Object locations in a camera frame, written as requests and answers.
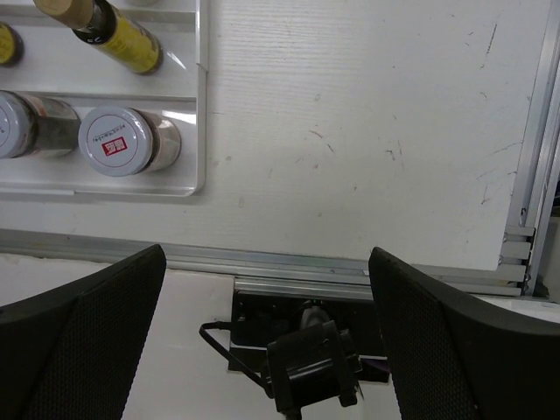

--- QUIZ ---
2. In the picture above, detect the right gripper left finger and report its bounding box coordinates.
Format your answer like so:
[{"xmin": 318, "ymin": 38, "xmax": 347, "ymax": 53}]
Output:
[{"xmin": 1, "ymin": 245, "xmax": 166, "ymax": 419}]

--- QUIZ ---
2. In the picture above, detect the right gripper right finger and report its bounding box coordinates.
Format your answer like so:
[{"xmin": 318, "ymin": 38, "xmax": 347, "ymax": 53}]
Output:
[{"xmin": 368, "ymin": 247, "xmax": 559, "ymax": 419}]

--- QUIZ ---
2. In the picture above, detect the spice jar white lid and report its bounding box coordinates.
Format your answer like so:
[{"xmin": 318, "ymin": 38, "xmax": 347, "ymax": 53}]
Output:
[
  {"xmin": 77, "ymin": 106, "xmax": 183, "ymax": 178},
  {"xmin": 0, "ymin": 90, "xmax": 82, "ymax": 160}
]

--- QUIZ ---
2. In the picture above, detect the small yellow bottle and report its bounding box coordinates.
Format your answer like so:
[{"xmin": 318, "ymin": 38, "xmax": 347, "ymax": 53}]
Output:
[
  {"xmin": 0, "ymin": 22, "xmax": 25, "ymax": 67},
  {"xmin": 34, "ymin": 0, "xmax": 164, "ymax": 75}
]

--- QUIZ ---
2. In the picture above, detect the small yellow bottle front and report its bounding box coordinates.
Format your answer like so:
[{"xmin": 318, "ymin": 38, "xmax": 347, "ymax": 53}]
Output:
[{"xmin": 34, "ymin": 0, "xmax": 164, "ymax": 75}]

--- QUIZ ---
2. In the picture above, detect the white divided organizer tray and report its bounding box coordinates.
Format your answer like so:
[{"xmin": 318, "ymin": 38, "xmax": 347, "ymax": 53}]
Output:
[{"xmin": 1, "ymin": 1, "xmax": 209, "ymax": 202}]

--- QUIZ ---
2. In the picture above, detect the right aluminium rail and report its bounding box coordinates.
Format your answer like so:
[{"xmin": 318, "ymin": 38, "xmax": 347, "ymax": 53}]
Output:
[{"xmin": 496, "ymin": 1, "xmax": 559, "ymax": 297}]

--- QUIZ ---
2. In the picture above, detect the aluminium rail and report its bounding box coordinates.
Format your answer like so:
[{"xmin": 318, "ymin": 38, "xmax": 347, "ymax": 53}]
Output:
[
  {"xmin": 496, "ymin": 1, "xmax": 559, "ymax": 297},
  {"xmin": 1, "ymin": 229, "xmax": 526, "ymax": 298}
]

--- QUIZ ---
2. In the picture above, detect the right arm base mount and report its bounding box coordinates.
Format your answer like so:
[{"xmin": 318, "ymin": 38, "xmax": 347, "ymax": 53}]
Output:
[{"xmin": 199, "ymin": 290, "xmax": 389, "ymax": 391}]

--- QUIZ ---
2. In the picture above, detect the front aluminium rail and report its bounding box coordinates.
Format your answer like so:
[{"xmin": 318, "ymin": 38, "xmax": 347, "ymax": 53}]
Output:
[{"xmin": 1, "ymin": 229, "xmax": 526, "ymax": 298}]

